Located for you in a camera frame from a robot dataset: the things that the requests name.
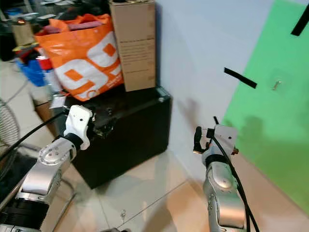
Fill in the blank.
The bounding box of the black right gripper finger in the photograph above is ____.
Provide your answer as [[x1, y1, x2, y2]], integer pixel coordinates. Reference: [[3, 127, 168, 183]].
[[193, 126, 205, 154]]

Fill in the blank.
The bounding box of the large black case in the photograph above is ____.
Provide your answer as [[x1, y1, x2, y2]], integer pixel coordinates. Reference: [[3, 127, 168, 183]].
[[53, 86, 173, 189]]

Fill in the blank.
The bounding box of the white paper tag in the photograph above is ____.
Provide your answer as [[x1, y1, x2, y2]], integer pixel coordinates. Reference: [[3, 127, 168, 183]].
[[49, 94, 68, 110]]

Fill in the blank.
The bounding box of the low brown cardboard box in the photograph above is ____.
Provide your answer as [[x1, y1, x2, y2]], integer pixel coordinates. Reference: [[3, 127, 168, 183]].
[[31, 96, 59, 137]]

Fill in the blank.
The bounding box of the short black tape strip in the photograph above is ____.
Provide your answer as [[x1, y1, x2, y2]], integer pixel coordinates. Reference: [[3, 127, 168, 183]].
[[223, 67, 258, 89]]

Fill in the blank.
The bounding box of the orange white shopping bag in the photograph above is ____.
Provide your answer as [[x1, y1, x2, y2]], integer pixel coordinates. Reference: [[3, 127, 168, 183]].
[[34, 14, 125, 102]]

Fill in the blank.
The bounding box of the red white bottle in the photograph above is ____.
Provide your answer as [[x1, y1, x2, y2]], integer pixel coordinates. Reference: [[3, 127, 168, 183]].
[[36, 57, 61, 94]]

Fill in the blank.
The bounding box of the metal fan grille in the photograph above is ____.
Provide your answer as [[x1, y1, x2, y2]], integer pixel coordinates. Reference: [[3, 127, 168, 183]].
[[0, 99, 21, 161]]

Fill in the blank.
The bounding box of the tall brown cardboard box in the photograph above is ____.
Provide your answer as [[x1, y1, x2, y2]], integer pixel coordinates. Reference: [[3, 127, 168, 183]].
[[108, 0, 158, 93]]

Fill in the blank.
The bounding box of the blue bag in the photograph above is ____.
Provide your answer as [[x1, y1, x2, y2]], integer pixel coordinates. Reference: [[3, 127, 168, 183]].
[[19, 58, 47, 88]]

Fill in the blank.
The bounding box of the small tan cardboard box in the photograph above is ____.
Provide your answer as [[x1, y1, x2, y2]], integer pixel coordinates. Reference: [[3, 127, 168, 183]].
[[12, 21, 36, 47]]

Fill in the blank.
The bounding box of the upright black tape strip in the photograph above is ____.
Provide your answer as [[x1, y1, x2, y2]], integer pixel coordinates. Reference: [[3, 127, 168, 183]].
[[291, 4, 309, 37]]

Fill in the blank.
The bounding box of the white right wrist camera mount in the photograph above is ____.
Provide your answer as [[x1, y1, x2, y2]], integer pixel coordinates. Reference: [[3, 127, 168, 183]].
[[211, 124, 239, 156]]

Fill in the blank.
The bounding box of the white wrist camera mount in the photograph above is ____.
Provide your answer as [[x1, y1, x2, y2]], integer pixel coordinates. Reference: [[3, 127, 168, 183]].
[[211, 124, 239, 156], [65, 104, 95, 151]]

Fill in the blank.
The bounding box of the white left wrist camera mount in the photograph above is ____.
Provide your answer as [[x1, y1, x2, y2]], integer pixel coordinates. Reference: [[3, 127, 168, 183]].
[[65, 104, 95, 151]]

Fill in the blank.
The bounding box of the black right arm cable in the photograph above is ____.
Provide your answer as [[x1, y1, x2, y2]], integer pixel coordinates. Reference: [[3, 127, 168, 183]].
[[212, 116, 259, 232]]

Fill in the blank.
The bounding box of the green wall sheet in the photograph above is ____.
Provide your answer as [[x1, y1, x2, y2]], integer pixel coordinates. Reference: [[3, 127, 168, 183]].
[[222, 0, 309, 214]]

